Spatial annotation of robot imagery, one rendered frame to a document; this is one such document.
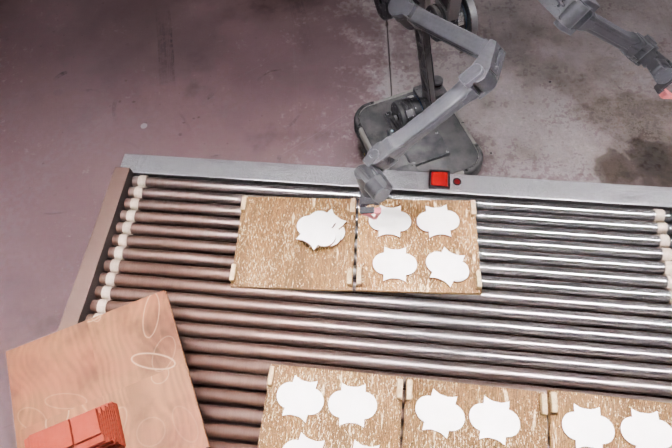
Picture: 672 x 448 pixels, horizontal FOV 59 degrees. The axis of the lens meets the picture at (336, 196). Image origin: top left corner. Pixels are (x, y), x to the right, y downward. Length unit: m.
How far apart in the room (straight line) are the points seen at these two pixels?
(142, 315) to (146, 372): 0.18
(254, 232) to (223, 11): 2.42
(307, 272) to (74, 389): 0.78
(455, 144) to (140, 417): 2.03
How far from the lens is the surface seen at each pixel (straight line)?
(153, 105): 3.84
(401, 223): 2.08
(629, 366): 2.08
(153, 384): 1.89
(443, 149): 3.10
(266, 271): 2.04
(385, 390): 1.89
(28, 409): 2.03
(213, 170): 2.31
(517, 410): 1.93
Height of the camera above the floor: 2.78
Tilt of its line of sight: 59 degrees down
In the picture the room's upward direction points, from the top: 6 degrees counter-clockwise
